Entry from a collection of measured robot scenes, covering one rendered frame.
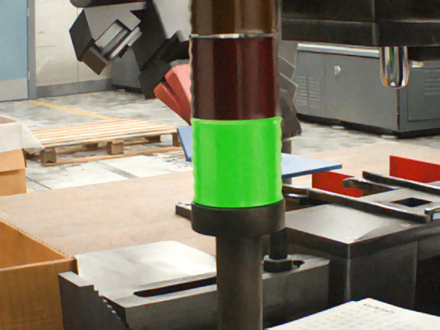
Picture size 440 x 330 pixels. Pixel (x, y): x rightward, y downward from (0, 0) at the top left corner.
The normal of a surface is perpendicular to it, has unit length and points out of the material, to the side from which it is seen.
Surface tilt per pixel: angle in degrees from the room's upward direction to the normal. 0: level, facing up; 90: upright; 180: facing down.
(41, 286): 90
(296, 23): 90
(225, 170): 104
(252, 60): 76
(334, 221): 0
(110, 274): 0
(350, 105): 90
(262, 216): 90
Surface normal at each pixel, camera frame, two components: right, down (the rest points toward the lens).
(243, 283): 0.18, 0.16
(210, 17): -0.50, -0.09
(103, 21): 0.44, -0.40
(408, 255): 0.55, 0.12
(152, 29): -0.84, 0.15
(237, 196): 0.00, 0.40
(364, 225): -0.03, -0.99
